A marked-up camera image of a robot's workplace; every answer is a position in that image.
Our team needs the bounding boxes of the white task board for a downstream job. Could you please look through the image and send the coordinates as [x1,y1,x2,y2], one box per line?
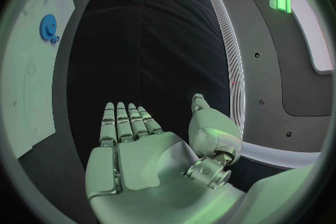
[0,0,77,160]

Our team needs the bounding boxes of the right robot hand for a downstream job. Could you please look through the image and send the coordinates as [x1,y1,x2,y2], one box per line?
[85,93,248,224]

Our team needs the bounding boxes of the large blue gear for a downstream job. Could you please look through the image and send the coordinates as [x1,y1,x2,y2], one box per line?
[39,13,58,41]

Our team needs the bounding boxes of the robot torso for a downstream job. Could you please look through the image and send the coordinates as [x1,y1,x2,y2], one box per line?
[199,0,335,170]

